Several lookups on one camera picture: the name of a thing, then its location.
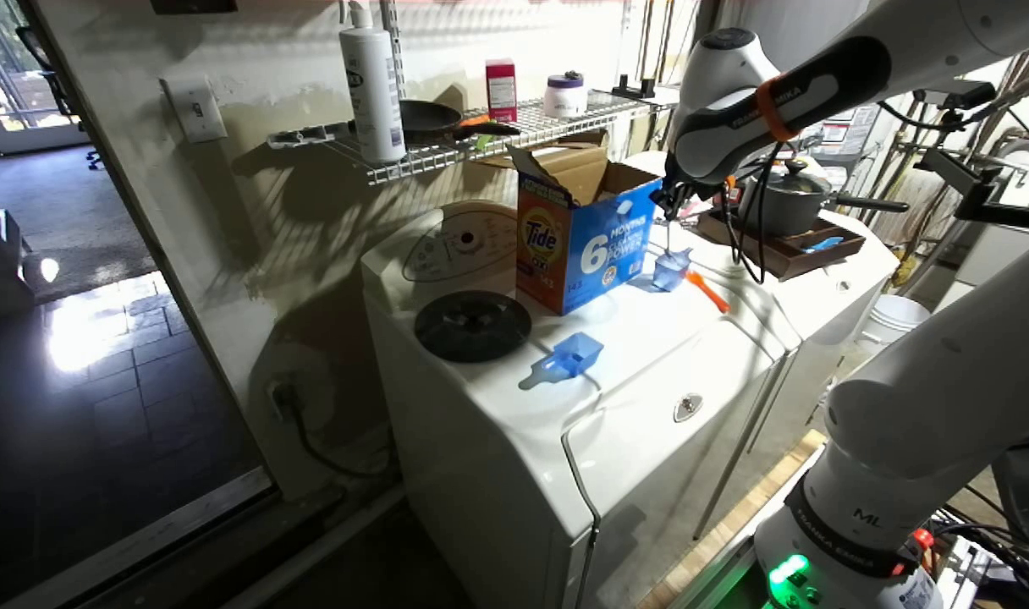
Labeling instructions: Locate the black camera stand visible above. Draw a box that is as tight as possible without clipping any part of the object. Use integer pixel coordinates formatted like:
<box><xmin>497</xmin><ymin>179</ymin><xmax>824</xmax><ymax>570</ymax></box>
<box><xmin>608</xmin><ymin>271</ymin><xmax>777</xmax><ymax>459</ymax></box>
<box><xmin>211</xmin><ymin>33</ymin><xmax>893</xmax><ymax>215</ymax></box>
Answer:
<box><xmin>913</xmin><ymin>144</ymin><xmax>1029</xmax><ymax>233</ymax></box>

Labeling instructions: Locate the metal wire basket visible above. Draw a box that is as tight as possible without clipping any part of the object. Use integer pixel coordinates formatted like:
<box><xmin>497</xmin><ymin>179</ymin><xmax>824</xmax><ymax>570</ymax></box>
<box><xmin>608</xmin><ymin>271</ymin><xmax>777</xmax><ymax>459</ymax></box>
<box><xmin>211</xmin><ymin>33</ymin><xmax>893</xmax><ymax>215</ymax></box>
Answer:
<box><xmin>269</xmin><ymin>90</ymin><xmax>653</xmax><ymax>188</ymax></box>

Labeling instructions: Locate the black power cord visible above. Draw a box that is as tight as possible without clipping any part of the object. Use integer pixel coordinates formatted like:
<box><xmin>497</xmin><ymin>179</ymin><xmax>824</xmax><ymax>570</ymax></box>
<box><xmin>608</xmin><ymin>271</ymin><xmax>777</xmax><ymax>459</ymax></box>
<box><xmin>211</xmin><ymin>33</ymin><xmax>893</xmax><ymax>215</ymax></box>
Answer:
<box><xmin>269</xmin><ymin>376</ymin><xmax>402</xmax><ymax>486</ymax></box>

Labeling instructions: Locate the black pot on stove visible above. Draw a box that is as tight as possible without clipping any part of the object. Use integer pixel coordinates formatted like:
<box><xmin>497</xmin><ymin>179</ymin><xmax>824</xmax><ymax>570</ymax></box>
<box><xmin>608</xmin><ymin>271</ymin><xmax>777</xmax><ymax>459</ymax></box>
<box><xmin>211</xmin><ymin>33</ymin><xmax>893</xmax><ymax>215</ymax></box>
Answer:
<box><xmin>694</xmin><ymin>205</ymin><xmax>869</xmax><ymax>284</ymax></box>

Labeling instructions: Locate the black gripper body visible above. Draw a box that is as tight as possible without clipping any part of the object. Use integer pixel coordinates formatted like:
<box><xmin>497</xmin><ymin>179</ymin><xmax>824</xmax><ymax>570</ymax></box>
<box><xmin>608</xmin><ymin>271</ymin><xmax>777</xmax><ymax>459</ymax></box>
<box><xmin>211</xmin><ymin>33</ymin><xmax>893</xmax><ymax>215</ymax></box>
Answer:
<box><xmin>658</xmin><ymin>167</ymin><xmax>702</xmax><ymax>211</ymax></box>

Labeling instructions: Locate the orange plastic spoon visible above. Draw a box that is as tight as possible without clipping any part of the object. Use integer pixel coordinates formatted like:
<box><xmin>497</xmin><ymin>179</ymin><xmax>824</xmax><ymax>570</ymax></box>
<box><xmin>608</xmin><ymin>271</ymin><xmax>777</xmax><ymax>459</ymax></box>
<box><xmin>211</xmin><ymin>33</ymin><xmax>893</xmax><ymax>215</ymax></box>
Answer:
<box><xmin>685</xmin><ymin>266</ymin><xmax>730</xmax><ymax>319</ymax></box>

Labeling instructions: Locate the white wall outlet plate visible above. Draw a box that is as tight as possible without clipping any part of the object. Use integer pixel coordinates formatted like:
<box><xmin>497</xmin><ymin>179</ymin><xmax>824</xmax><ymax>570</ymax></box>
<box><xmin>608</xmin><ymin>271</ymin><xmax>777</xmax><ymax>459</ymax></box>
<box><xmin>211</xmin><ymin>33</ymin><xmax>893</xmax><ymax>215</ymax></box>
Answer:
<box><xmin>159</xmin><ymin>73</ymin><xmax>229</xmax><ymax>144</ymax></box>

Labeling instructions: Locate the white bucket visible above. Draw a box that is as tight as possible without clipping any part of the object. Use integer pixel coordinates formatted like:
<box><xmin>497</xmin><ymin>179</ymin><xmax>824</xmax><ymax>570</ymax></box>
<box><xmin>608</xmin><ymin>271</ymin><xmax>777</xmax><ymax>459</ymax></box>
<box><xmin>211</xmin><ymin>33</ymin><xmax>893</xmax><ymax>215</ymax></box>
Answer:
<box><xmin>861</xmin><ymin>295</ymin><xmax>934</xmax><ymax>350</ymax></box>

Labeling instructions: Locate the blue measuring cup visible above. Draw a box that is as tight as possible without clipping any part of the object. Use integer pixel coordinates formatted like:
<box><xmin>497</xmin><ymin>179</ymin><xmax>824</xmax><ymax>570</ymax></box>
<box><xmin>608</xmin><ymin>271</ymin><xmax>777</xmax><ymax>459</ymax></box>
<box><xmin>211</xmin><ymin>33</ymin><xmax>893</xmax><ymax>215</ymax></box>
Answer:
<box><xmin>631</xmin><ymin>247</ymin><xmax>694</xmax><ymax>295</ymax></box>

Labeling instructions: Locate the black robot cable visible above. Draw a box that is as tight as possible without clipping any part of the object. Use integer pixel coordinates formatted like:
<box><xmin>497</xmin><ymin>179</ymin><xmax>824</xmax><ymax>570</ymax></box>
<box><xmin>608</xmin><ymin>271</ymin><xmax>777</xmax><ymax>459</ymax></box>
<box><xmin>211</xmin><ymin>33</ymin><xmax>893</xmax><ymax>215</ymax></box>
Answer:
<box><xmin>719</xmin><ymin>144</ymin><xmax>782</xmax><ymax>286</ymax></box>

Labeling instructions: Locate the white jar purple lid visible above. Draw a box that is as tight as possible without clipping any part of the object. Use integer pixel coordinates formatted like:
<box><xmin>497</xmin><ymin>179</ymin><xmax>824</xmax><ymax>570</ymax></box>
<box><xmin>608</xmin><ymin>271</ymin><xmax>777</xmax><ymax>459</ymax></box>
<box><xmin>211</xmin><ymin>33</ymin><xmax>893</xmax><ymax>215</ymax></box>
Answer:
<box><xmin>541</xmin><ymin>68</ymin><xmax>591</xmax><ymax>120</ymax></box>

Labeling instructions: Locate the blue plastic scoop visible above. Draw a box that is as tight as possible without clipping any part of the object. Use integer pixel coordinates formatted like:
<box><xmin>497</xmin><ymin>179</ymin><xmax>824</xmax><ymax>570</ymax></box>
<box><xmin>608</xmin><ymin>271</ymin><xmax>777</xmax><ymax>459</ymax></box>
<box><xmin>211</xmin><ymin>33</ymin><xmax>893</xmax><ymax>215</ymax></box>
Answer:
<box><xmin>516</xmin><ymin>328</ymin><xmax>606</xmax><ymax>392</ymax></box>

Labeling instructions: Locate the white washing machine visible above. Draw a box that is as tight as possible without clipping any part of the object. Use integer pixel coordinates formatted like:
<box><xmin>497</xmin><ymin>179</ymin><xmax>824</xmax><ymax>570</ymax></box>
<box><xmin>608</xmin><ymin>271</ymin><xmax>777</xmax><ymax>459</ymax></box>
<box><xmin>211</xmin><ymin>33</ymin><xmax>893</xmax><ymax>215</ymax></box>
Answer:
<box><xmin>359</xmin><ymin>240</ymin><xmax>793</xmax><ymax>609</ymax></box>

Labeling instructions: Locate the black frying pan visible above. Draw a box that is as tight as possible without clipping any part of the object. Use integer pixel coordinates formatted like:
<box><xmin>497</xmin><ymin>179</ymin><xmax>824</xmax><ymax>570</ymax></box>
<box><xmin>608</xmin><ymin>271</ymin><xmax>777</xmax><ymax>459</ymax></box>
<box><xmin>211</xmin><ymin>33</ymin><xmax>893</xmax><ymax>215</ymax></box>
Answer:
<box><xmin>395</xmin><ymin>98</ymin><xmax>524</xmax><ymax>150</ymax></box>

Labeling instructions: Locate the wooden plank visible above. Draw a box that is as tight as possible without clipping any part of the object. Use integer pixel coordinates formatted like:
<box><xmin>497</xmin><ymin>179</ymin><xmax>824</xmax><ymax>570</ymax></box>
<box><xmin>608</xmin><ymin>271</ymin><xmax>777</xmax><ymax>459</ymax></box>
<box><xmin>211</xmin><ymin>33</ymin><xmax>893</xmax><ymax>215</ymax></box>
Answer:
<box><xmin>636</xmin><ymin>426</ymin><xmax>833</xmax><ymax>609</ymax></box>

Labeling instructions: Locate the open cardboard box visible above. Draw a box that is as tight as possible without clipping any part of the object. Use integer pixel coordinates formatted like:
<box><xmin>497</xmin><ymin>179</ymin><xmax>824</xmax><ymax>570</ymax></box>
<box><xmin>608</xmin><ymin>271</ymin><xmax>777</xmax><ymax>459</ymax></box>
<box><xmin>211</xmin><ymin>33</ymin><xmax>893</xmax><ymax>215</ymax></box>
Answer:
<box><xmin>512</xmin><ymin>134</ymin><xmax>662</xmax><ymax>319</ymax></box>

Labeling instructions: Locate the tall white bottle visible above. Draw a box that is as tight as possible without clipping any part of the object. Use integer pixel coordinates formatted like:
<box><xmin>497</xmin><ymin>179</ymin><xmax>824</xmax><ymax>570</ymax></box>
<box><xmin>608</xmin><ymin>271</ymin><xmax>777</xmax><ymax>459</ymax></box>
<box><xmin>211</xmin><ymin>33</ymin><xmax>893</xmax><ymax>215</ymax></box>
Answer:
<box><xmin>336</xmin><ymin>0</ymin><xmax>409</xmax><ymax>168</ymax></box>

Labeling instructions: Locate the green round lid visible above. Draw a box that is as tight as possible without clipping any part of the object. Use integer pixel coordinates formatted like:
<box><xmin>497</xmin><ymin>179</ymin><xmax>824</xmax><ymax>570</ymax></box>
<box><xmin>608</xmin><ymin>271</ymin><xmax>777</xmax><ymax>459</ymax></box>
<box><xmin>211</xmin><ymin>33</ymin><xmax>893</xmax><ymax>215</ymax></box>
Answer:
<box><xmin>409</xmin><ymin>286</ymin><xmax>536</xmax><ymax>366</ymax></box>

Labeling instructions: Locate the glass door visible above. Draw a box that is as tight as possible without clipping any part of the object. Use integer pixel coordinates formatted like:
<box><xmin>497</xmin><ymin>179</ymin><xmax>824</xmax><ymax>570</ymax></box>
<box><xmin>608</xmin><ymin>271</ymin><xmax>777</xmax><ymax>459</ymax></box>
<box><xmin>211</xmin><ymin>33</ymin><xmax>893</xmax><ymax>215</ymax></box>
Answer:
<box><xmin>0</xmin><ymin>0</ymin><xmax>88</xmax><ymax>163</ymax></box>

